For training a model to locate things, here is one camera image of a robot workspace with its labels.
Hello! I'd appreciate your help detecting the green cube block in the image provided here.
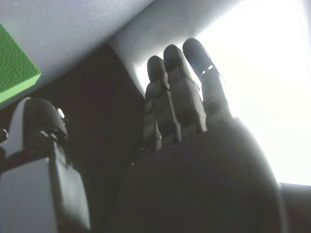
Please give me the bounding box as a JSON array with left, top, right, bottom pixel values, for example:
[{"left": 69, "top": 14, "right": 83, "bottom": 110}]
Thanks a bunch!
[{"left": 0, "top": 23, "right": 42, "bottom": 104}]

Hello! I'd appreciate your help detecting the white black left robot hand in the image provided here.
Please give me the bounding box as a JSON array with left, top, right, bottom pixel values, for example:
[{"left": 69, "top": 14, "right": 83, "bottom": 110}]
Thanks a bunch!
[{"left": 0, "top": 38, "right": 289, "bottom": 233}]

